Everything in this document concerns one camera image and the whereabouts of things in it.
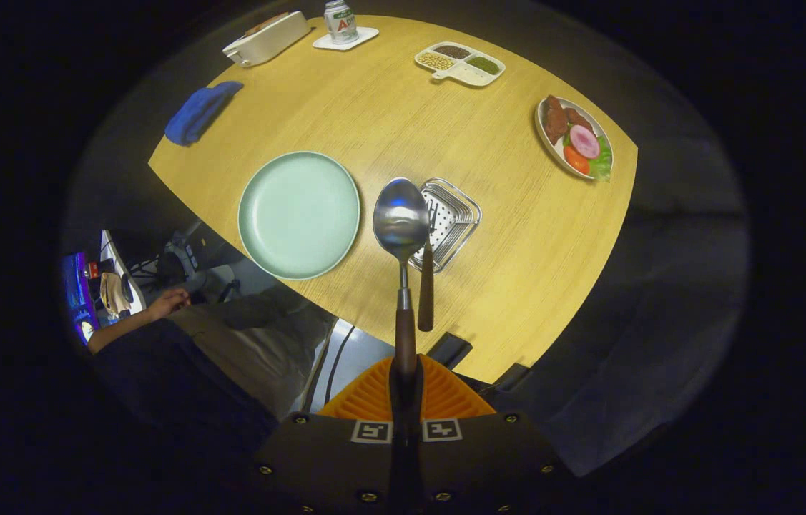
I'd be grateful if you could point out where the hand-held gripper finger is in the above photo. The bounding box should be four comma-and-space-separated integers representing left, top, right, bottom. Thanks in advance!
252, 355, 407, 515
406, 354, 575, 515

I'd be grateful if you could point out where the wooden-handled metal fork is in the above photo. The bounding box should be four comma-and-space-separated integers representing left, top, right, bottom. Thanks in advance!
417, 197, 439, 333

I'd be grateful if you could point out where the wooden-handled metal spoon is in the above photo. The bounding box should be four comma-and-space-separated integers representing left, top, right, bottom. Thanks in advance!
373, 177, 432, 380

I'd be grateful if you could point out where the person's dark top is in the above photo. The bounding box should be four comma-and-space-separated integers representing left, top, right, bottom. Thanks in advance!
92, 318, 278, 458

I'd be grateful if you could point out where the pale green plate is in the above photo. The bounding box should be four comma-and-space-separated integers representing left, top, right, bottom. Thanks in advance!
237, 151, 361, 280

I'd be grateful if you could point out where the red tomato slice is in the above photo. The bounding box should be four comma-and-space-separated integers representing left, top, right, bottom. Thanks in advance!
564, 144, 591, 176

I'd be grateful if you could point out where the white oval food plate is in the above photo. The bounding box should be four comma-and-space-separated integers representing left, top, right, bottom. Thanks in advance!
534, 95, 615, 182

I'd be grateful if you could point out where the green lettuce leaf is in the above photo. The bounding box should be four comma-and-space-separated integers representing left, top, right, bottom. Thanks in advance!
587, 136, 614, 182

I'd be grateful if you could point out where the glowing computer screen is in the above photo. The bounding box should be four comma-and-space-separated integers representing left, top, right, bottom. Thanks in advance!
63, 252, 99, 345

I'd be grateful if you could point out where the pink onion slice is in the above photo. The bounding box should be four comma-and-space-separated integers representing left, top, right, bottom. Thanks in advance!
569, 124, 601, 160

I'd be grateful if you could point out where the white divided dish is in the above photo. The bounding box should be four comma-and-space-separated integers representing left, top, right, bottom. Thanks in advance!
414, 41, 506, 88

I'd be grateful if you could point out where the blue cloth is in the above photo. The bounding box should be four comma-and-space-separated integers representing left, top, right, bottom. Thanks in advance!
164, 80, 245, 147

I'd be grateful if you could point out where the white toaster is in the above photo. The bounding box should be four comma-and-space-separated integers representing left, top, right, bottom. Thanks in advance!
222, 11, 313, 68

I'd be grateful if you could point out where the white drink can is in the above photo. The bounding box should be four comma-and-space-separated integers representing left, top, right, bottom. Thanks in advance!
323, 0, 359, 45

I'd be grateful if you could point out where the toasted bread slice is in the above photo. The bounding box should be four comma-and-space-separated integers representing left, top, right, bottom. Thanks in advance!
244, 12, 289, 36

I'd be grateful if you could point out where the black table bracket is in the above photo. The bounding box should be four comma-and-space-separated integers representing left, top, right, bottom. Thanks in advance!
426, 332, 473, 371

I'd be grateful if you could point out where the metal wire basket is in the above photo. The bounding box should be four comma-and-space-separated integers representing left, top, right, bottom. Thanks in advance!
406, 177, 482, 273

